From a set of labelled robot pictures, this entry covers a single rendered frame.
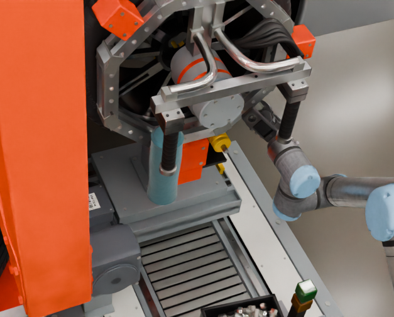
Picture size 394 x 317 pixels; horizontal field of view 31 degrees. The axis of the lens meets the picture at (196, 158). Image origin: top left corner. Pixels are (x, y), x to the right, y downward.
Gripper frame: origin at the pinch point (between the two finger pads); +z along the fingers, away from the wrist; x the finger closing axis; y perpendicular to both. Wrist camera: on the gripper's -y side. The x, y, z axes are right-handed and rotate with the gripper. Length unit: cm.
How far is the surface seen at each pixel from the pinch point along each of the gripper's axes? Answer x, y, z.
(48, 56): 1, -101, -44
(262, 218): -32, 47, -9
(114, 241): -52, -19, -22
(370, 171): 3, 93, 2
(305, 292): -11, -14, -68
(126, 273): -55, -14, -29
